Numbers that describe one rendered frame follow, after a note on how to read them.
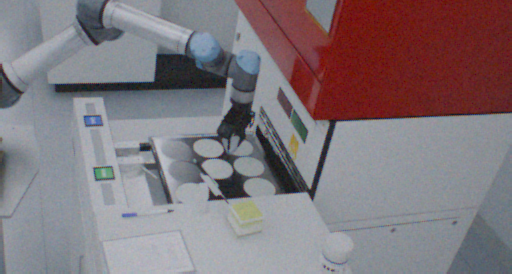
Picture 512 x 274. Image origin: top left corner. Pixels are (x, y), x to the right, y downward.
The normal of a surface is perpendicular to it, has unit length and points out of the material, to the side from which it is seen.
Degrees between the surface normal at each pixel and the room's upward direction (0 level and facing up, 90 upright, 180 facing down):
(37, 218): 0
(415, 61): 90
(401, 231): 90
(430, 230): 90
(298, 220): 0
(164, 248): 0
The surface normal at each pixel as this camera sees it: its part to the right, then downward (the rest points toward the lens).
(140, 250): 0.17, -0.81
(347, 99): 0.31, 0.59
